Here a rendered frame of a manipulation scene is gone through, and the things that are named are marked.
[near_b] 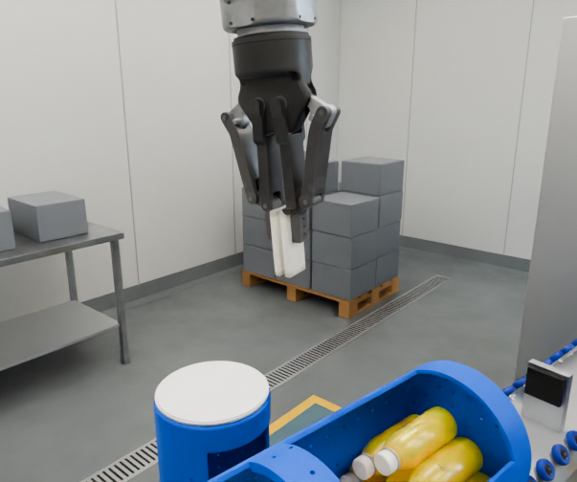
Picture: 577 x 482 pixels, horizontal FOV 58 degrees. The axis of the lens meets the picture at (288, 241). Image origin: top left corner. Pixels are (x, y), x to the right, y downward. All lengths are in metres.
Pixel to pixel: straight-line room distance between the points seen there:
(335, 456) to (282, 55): 0.80
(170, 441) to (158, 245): 3.52
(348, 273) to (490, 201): 2.09
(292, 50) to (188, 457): 1.00
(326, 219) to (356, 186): 0.45
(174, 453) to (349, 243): 2.95
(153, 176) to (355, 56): 2.89
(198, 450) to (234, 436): 0.09
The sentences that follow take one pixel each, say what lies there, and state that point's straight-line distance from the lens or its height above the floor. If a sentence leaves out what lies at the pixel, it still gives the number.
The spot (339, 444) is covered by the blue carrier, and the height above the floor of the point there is 1.08.
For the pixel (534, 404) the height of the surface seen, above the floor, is 0.97.
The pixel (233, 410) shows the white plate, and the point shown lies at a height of 1.04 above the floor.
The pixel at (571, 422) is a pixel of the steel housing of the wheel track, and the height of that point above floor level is 0.93.
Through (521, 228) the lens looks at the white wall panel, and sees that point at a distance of 5.62.
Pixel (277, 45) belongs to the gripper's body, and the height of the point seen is 1.78.
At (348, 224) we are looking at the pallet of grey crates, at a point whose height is 0.77.
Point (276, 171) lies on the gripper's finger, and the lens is 0.54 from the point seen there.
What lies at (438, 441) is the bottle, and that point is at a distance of 1.02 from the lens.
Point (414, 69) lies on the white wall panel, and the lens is 5.95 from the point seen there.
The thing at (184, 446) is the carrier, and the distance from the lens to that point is 1.28.
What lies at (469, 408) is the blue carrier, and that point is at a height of 1.15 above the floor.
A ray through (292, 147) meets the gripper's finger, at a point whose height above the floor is 1.69.
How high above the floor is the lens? 1.74
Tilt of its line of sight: 16 degrees down
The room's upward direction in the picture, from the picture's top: straight up
